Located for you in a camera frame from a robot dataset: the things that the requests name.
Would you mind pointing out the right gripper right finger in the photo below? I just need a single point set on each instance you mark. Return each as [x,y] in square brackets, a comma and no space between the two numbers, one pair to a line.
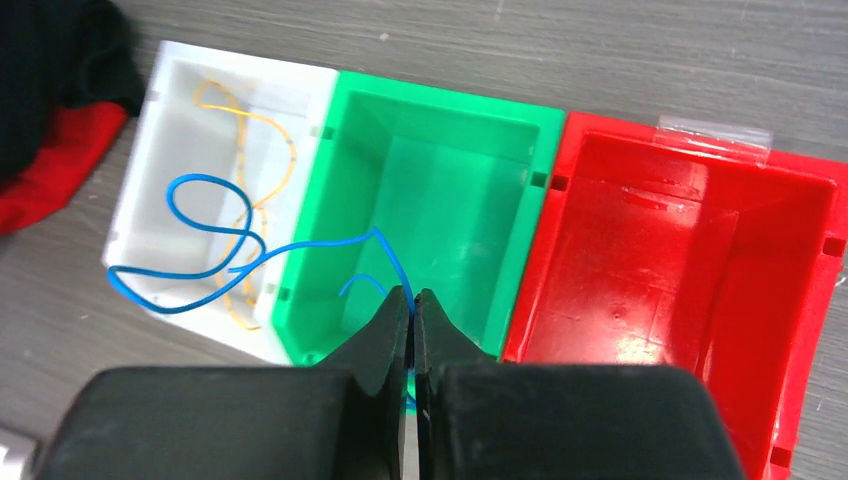
[481,419]

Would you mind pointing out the green plastic bin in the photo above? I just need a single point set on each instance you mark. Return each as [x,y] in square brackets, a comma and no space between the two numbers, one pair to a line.
[446,185]

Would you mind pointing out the black shirt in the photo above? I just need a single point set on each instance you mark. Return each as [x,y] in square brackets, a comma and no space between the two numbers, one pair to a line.
[61,54]

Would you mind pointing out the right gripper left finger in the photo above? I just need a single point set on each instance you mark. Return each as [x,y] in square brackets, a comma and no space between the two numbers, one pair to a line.
[339,419]

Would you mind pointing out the white plastic bin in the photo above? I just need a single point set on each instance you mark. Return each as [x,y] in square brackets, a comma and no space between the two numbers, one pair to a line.
[222,157]

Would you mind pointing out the red plastic bin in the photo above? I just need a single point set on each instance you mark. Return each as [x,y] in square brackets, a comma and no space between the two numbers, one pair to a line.
[657,245]

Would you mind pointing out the red shirt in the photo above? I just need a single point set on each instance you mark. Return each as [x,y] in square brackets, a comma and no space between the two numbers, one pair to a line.
[76,142]

